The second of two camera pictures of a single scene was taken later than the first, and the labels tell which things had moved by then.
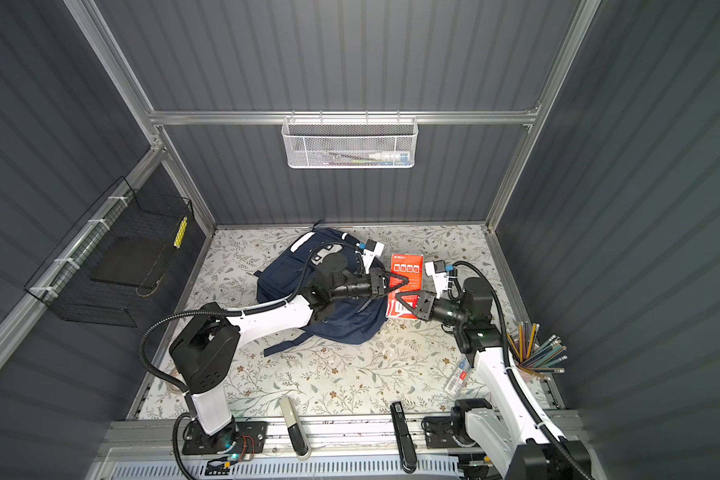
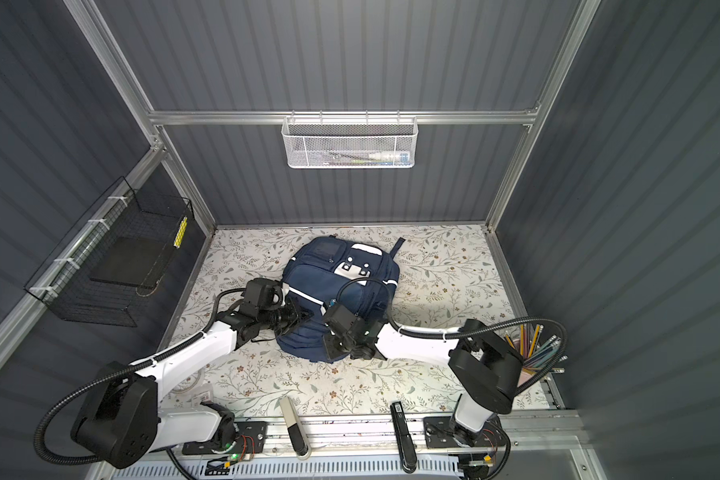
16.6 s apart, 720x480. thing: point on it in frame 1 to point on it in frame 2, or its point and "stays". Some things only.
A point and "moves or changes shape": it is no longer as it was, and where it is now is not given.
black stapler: [406, 446] stays
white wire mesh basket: [350, 142] stays
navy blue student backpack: [290, 274] moves or changes shape
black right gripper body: [448, 313] to [335, 344]
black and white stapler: [301, 445] stays
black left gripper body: [357, 286] to [281, 317]
